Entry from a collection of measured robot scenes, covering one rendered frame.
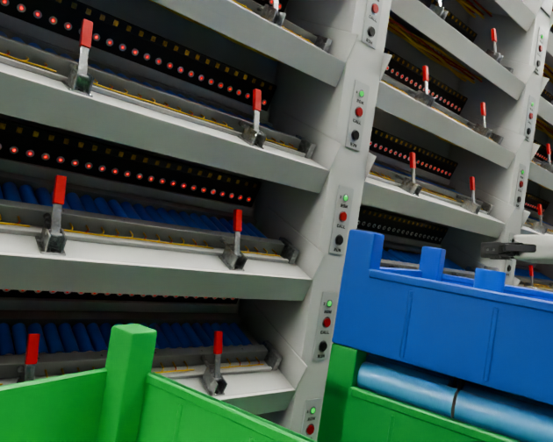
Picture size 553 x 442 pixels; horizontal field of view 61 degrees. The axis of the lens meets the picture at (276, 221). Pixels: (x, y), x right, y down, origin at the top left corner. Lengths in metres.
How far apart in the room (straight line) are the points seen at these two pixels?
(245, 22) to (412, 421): 0.60
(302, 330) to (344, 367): 0.51
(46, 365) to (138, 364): 0.41
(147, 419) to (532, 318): 0.23
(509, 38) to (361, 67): 0.74
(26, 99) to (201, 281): 0.32
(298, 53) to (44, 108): 0.41
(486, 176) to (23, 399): 1.33
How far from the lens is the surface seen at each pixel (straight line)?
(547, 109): 1.65
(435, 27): 1.14
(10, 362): 0.69
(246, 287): 0.75
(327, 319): 0.87
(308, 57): 0.83
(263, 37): 0.78
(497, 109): 1.51
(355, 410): 0.34
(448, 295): 0.31
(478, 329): 0.31
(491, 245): 1.05
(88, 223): 0.68
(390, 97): 0.98
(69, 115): 0.62
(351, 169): 0.88
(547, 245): 0.99
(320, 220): 0.83
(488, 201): 1.45
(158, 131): 0.65
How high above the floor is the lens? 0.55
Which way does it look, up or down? 2 degrees up
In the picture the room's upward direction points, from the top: 9 degrees clockwise
